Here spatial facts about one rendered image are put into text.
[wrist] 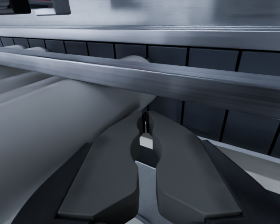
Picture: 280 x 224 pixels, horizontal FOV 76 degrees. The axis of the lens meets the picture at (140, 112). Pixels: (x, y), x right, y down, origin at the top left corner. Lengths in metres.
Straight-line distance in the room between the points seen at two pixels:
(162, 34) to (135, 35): 0.03
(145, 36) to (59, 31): 0.12
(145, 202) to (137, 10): 0.27
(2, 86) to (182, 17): 0.18
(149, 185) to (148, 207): 0.05
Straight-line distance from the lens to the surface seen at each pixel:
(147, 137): 0.17
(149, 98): 0.16
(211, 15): 0.21
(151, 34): 0.17
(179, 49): 0.16
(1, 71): 0.24
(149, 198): 0.30
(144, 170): 0.26
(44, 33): 0.28
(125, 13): 0.24
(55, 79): 0.17
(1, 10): 0.21
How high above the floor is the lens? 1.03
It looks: 48 degrees down
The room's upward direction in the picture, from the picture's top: 131 degrees counter-clockwise
